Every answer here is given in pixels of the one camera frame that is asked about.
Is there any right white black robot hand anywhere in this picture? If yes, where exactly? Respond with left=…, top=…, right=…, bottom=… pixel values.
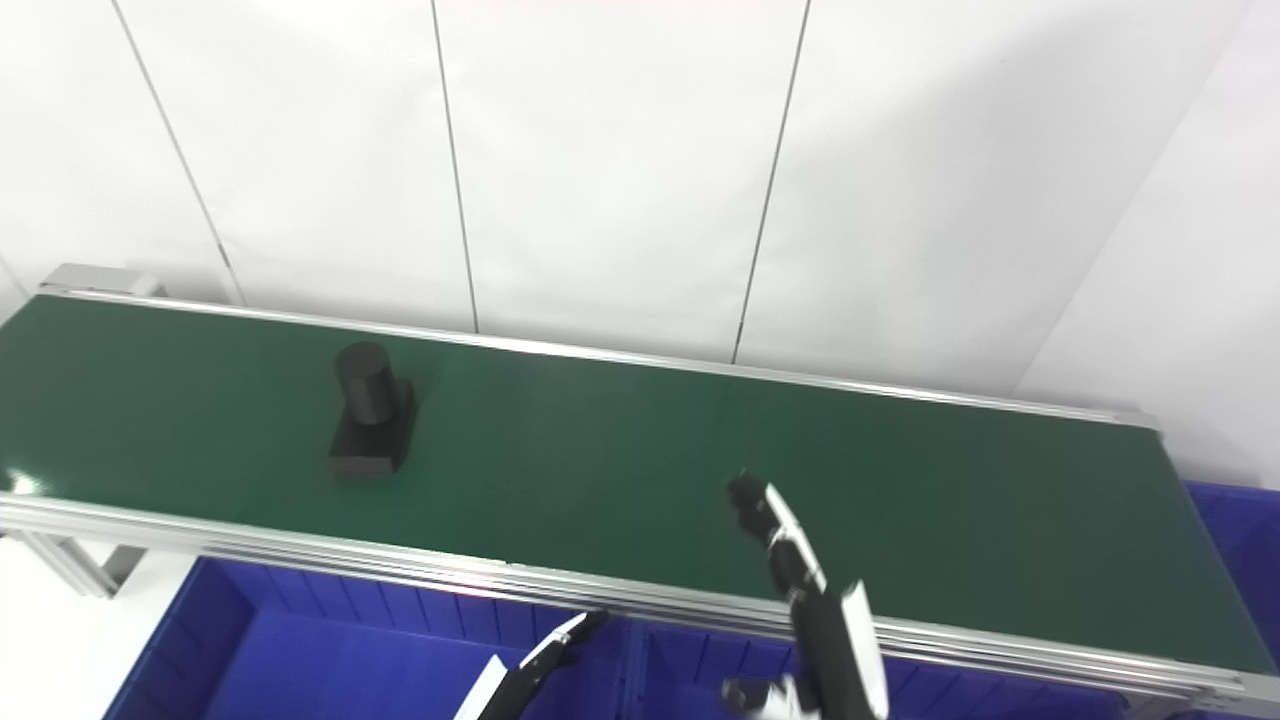
left=722, top=472, right=891, bottom=720

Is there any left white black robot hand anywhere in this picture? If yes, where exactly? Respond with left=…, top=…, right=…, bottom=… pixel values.
left=455, top=610, right=609, bottom=720

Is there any blue plastic bin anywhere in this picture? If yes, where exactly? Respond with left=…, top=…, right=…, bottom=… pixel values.
left=625, top=620, right=1133, bottom=720
left=104, top=555, right=641, bottom=720
left=1184, top=480, right=1280, bottom=720

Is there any black cylinder block part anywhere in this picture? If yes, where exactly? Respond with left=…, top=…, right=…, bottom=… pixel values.
left=328, top=341, right=418, bottom=477

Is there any aluminium conveyor leg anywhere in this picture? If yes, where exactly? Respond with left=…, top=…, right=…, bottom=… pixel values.
left=18, top=530, right=147, bottom=600

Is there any grey conveyor motor box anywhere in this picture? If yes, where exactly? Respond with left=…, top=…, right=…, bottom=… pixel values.
left=40, top=264, right=163, bottom=299

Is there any green conveyor belt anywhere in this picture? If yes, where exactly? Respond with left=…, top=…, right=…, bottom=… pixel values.
left=0, top=264, right=1280, bottom=717
left=0, top=294, right=1277, bottom=674

